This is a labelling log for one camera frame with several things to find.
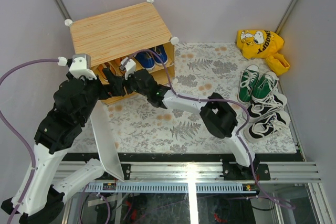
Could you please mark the blue sneaker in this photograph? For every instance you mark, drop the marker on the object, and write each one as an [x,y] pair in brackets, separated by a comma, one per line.
[145,60]
[161,57]

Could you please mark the green sneaker left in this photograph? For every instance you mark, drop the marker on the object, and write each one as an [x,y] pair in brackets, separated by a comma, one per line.
[248,80]

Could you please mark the aluminium rail frame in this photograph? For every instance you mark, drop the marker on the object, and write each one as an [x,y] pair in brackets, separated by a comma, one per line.
[190,188]

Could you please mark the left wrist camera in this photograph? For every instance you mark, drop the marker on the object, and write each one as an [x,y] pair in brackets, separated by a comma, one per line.
[81,66]

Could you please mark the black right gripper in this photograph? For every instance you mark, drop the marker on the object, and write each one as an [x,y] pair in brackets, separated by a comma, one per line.
[126,83]

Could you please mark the orange sneaker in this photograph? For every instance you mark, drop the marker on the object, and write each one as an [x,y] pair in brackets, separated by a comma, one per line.
[107,65]
[118,63]

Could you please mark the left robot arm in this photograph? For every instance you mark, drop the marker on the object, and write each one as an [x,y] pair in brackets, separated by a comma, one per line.
[39,199]

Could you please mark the black white sneaker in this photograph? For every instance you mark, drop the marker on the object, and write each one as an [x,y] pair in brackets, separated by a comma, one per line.
[272,103]
[276,123]

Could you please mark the green sneaker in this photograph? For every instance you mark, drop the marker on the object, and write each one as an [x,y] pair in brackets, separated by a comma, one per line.
[265,85]
[248,80]

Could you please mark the green sneaker right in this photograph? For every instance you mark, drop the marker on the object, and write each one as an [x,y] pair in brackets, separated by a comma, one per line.
[265,85]

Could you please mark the translucent white cabinet door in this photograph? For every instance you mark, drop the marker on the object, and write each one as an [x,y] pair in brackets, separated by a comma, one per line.
[105,143]

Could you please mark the yellow Snoopy bag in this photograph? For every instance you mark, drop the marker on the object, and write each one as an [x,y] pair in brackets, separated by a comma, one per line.
[263,44]

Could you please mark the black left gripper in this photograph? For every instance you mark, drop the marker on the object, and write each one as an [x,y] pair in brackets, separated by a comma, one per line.
[105,93]

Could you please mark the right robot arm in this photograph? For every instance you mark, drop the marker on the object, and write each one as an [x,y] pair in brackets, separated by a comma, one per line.
[218,116]

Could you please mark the wooden shoe cabinet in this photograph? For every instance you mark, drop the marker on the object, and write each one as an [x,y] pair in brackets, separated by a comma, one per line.
[122,32]

